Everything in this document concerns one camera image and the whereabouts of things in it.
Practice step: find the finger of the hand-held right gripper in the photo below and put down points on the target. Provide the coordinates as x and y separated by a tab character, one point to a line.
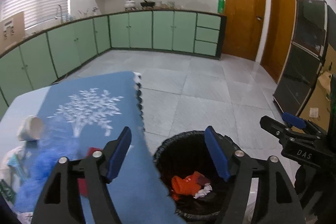
294	119
271	125

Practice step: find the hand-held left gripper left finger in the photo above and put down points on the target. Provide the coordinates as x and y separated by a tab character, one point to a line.
119	158

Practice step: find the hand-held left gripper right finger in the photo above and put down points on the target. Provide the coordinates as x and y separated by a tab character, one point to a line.
218	153

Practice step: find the red wrapper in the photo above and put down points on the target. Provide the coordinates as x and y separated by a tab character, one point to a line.
201	180

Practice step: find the white tissue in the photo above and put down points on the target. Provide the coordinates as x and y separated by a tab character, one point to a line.
203	191

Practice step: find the orange foam net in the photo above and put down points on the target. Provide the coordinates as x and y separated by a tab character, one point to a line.
183	184

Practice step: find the black trash bin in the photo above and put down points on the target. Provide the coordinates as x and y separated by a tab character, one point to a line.
168	161

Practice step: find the blue plastic bag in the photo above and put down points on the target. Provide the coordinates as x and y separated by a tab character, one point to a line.
39	169

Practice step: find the white paper cup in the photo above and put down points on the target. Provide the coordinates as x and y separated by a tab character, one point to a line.
31	129

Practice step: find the green white packet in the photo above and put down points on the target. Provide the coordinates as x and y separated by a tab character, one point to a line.
5	190

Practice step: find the red cloth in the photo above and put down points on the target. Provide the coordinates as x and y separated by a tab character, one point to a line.
82	187
93	151

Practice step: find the large cardboard box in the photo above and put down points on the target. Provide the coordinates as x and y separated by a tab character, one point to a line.
323	87

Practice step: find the black cabinet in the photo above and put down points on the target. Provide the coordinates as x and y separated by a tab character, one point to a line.
302	69

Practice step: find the black scalloped mat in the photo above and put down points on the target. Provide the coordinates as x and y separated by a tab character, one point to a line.
140	106

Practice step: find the blue tree print table runner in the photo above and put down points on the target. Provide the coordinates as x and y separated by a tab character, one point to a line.
86	108

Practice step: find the white scalloped mat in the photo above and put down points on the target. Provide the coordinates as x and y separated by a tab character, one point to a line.
136	77

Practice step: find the wooden door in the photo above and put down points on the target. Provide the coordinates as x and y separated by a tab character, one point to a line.
244	14
281	29

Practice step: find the light blue tablecloth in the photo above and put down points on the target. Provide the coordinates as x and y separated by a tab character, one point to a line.
21	108

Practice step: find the white plastic bag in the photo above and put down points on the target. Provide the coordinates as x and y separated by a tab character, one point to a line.
8	158

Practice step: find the green bottle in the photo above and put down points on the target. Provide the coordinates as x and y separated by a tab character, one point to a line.
221	6

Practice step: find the green lower cabinets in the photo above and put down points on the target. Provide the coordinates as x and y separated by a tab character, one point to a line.
162	29

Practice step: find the white pot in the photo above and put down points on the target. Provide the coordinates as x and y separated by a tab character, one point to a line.
129	4

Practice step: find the black wok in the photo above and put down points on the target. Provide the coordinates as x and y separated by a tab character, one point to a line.
147	4

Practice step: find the metal faucet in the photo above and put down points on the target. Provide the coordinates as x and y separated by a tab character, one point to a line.
59	12

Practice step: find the flat cardboard box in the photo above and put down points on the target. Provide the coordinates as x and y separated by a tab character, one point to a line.
14	35

